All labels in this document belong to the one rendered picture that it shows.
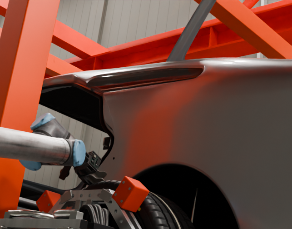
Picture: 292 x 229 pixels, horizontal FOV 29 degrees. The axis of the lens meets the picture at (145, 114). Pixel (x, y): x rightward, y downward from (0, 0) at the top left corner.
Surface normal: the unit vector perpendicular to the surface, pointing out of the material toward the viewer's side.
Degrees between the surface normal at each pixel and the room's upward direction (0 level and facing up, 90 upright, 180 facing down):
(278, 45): 90
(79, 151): 89
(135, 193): 125
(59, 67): 90
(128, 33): 90
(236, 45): 180
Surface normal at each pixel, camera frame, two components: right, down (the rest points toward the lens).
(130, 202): 0.54, 0.44
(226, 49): -0.13, 0.94
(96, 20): -0.65, -0.33
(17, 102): 0.75, -0.11
